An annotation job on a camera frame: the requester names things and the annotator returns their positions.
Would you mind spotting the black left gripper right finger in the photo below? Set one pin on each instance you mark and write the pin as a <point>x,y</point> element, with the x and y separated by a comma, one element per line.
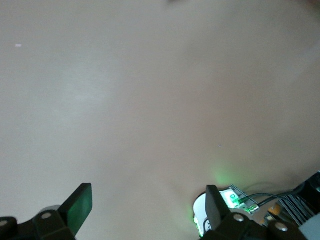
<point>215,210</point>

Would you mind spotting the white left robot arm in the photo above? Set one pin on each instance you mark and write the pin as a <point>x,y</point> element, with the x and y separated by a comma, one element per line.
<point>200,207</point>

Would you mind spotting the brown paper table cover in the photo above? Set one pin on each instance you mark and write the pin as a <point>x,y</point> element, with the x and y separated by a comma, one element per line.
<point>150,87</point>

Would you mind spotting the orange snack packets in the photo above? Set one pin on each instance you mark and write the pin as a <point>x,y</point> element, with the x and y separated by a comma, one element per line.
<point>275,210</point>

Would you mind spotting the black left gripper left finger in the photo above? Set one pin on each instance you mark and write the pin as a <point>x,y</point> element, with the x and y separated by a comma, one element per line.
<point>77,207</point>

